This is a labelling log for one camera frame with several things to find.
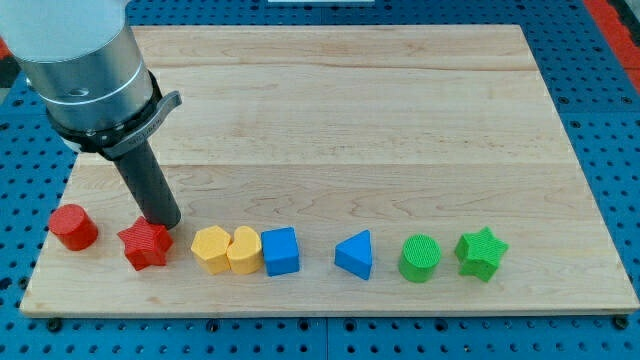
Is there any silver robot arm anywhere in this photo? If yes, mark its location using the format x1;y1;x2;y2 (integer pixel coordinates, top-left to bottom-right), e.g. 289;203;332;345
1;0;153;132

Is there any green star block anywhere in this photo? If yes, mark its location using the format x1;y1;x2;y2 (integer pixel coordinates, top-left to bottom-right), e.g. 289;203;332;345
454;227;509;282

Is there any red star block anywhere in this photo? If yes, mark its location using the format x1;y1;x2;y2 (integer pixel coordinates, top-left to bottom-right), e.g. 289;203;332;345
117;217;173;271

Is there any wooden board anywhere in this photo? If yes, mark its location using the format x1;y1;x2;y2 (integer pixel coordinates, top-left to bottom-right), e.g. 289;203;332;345
20;25;639;318

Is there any blue cube block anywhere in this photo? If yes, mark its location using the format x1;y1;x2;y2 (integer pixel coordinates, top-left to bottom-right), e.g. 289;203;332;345
261;227;300;277

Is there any blue triangle block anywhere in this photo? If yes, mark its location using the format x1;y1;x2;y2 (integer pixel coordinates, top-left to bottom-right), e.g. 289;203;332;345
334;230;373;280

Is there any yellow heart block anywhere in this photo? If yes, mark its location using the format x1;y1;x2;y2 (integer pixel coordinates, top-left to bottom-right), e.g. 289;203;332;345
227;225;264;275

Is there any green cylinder block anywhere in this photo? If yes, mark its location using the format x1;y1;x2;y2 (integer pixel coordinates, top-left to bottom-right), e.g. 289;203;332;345
398;234;441;283

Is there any yellow hexagon block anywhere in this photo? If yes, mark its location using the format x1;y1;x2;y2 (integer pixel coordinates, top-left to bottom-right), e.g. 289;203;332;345
191;226;232;275

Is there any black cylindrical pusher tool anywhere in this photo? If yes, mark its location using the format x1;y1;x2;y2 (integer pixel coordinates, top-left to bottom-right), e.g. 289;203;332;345
114;141;181;229

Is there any black and grey tool clamp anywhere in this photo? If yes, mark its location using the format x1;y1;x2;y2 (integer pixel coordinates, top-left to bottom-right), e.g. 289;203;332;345
47;71;182;161

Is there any red cylinder block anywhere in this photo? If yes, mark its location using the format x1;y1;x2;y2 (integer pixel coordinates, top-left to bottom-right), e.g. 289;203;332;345
48;204;99;251

